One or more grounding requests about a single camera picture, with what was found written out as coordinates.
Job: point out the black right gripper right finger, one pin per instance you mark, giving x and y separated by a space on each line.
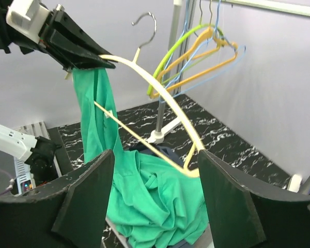
244 211

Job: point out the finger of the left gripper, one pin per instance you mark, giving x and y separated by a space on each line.
69 29
80 58

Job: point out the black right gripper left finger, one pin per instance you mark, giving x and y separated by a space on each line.
69 211

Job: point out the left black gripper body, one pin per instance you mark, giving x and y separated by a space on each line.
52 39

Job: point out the green t-shirt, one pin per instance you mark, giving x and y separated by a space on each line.
151 203

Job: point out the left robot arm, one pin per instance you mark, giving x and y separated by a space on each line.
38 152

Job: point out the large white perforated basket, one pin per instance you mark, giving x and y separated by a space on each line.
112 238

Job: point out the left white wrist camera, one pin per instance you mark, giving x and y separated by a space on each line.
27 17

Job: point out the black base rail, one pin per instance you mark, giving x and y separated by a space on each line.
62 157

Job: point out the white clothes rack frame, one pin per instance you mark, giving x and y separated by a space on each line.
163 74

